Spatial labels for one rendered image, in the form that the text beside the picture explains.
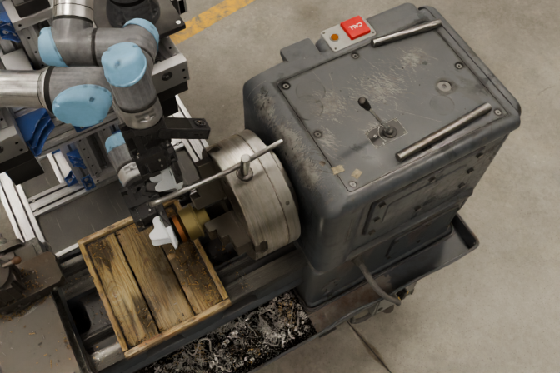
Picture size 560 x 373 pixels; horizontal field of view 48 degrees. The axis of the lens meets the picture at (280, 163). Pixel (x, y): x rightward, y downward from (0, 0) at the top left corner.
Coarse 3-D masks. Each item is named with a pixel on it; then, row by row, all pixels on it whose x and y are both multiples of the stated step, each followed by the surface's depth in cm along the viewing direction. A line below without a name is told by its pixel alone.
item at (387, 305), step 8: (360, 256) 181; (360, 264) 180; (368, 272) 180; (368, 280) 181; (376, 288) 185; (408, 288) 229; (384, 296) 189; (392, 296) 194; (400, 296) 223; (376, 304) 225; (384, 304) 229; (392, 304) 237; (400, 304) 200; (368, 312) 246; (376, 312) 233; (384, 312) 256; (352, 320) 238; (360, 320) 244
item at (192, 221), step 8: (184, 208) 155; (192, 208) 157; (176, 216) 154; (184, 216) 153; (192, 216) 153; (200, 216) 154; (208, 216) 154; (176, 224) 152; (184, 224) 152; (192, 224) 152; (200, 224) 152; (176, 232) 152; (184, 232) 153; (192, 232) 153; (200, 232) 154; (184, 240) 153; (192, 240) 155
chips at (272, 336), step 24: (264, 312) 196; (288, 312) 196; (216, 336) 195; (240, 336) 193; (264, 336) 192; (288, 336) 195; (168, 360) 191; (192, 360) 188; (216, 360) 188; (240, 360) 189; (264, 360) 191
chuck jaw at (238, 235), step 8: (224, 216) 154; (232, 216) 154; (208, 224) 153; (216, 224) 153; (224, 224) 153; (232, 224) 153; (240, 224) 153; (208, 232) 152; (216, 232) 154; (224, 232) 152; (232, 232) 152; (240, 232) 151; (224, 240) 152; (232, 240) 150; (240, 240) 150; (248, 240) 150; (240, 248) 150; (248, 248) 152; (256, 248) 151; (264, 248) 153
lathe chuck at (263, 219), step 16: (224, 144) 153; (240, 144) 151; (224, 160) 148; (240, 160) 148; (256, 160) 147; (224, 176) 146; (256, 176) 146; (240, 192) 144; (256, 192) 145; (272, 192) 146; (240, 208) 145; (256, 208) 145; (272, 208) 146; (256, 224) 146; (272, 224) 147; (256, 240) 147; (272, 240) 150; (256, 256) 154
